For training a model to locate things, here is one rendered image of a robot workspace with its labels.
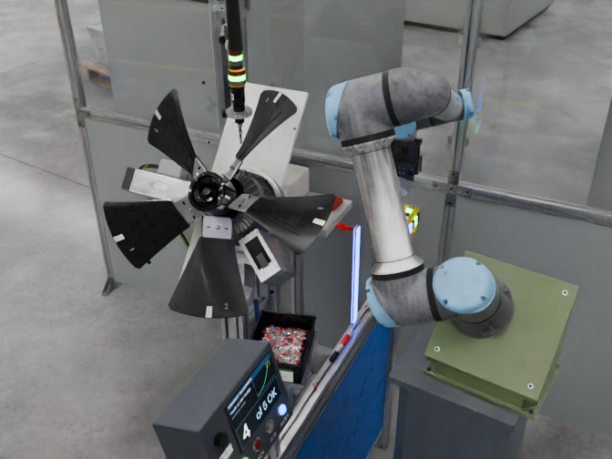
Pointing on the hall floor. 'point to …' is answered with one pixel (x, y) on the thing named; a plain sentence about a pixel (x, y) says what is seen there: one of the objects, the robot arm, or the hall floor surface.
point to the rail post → (389, 392)
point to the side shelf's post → (297, 284)
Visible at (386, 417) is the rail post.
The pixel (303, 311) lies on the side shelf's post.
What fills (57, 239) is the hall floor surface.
